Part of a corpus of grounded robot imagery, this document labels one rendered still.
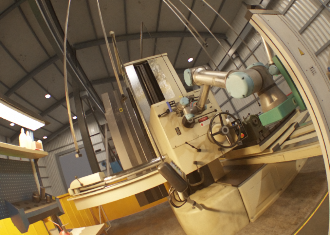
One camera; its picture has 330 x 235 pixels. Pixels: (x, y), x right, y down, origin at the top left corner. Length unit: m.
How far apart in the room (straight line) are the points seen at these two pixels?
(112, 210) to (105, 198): 2.35
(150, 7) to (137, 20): 1.09
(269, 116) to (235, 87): 0.22
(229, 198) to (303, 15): 8.15
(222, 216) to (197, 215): 0.30
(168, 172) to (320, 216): 1.27
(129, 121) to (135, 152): 0.48
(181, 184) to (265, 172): 1.47
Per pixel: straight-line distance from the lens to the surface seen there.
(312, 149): 1.70
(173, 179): 0.93
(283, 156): 1.92
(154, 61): 2.74
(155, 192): 2.17
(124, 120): 2.23
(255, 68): 0.75
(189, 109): 1.24
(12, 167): 1.43
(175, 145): 1.50
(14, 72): 10.48
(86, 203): 1.97
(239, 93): 0.64
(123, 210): 4.14
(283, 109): 0.71
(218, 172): 2.41
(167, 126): 1.52
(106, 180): 1.87
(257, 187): 2.09
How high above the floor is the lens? 1.34
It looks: 16 degrees up
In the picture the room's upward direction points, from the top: 24 degrees counter-clockwise
